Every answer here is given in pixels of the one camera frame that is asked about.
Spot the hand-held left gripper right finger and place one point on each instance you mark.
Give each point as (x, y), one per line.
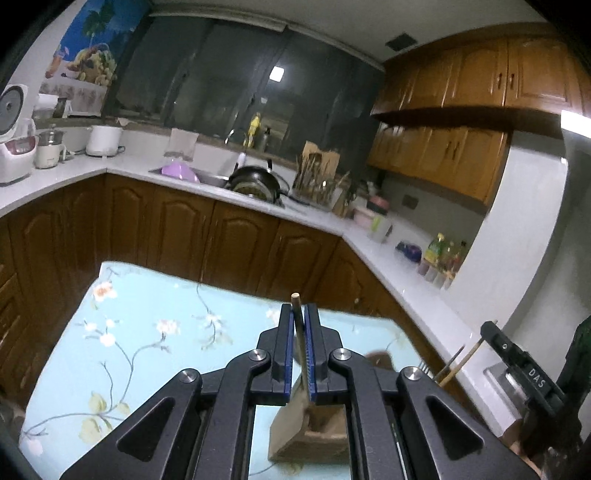
(310, 360)

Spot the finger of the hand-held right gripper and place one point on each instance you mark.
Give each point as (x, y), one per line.
(526, 369)

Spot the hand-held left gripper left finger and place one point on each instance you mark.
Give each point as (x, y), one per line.
(289, 360)

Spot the long wooden chopstick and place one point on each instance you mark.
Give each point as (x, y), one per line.
(298, 318)

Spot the wooden utensil holder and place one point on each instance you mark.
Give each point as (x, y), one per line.
(300, 434)

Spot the steel fork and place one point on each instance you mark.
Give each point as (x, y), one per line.
(424, 367)

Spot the steel stove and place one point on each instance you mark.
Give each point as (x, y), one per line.
(501, 387)

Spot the row of small jars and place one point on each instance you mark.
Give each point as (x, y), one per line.
(436, 274)

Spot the white countertop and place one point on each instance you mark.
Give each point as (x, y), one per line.
(323, 221)

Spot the dark blue object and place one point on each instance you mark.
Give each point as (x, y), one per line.
(410, 251)

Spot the yellow oil bottle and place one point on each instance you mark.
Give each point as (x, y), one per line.
(435, 249)

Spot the floral blue tablecloth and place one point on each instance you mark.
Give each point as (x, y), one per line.
(138, 369)

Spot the pink lidded container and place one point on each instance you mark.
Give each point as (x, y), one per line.
(371, 214)

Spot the lower wooden cabinets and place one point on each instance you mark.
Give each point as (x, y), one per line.
(184, 235)

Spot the wooden cabinets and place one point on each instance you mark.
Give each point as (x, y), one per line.
(184, 235)
(461, 115)

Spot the black wok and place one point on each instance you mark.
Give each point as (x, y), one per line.
(254, 180)

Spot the kitchen tool rack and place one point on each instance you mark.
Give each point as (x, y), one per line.
(318, 170)

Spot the purple basin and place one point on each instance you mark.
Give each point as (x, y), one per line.
(180, 170)

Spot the dark bottle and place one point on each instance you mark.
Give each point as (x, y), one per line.
(266, 138)

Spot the chrome faucet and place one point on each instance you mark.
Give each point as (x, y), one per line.
(235, 136)

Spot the yellow dish soap bottle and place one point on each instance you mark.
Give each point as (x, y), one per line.
(254, 129)

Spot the hanging grey towel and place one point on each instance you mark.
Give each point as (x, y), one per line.
(182, 143)

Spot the range hood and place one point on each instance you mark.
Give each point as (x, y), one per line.
(577, 124)

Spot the upper wooden cabinets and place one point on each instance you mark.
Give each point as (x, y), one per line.
(461, 115)

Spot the white round cooker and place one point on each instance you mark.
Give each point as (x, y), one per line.
(104, 141)

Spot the dark window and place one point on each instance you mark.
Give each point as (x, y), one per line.
(221, 69)

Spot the small white electric pot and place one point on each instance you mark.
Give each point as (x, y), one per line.
(48, 150)

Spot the ceiling vent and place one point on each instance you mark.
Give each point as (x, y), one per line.
(401, 41)

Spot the white rice cooker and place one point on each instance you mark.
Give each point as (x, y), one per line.
(14, 147)

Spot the dark wall socket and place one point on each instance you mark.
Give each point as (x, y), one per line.
(410, 201)

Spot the fruit and beach wall poster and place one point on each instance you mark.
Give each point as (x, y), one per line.
(92, 55)

